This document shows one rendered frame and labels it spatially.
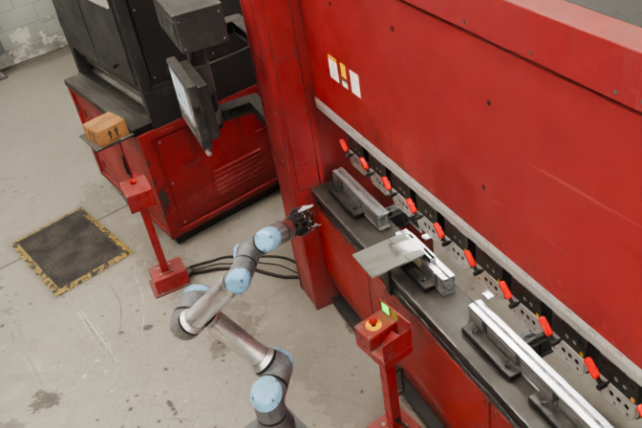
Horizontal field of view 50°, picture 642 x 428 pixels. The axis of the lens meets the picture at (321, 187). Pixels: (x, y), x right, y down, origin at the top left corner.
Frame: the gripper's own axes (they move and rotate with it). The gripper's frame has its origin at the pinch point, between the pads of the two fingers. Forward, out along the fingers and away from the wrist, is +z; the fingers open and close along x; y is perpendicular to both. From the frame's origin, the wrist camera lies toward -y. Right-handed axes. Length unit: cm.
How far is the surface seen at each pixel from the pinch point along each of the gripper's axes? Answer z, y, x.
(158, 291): 115, -201, -20
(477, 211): 16, 54, -19
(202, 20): 56, -49, 100
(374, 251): 56, -10, -28
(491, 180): 4, 66, -9
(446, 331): 38, 17, -65
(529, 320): 9, 60, -59
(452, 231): 32, 37, -26
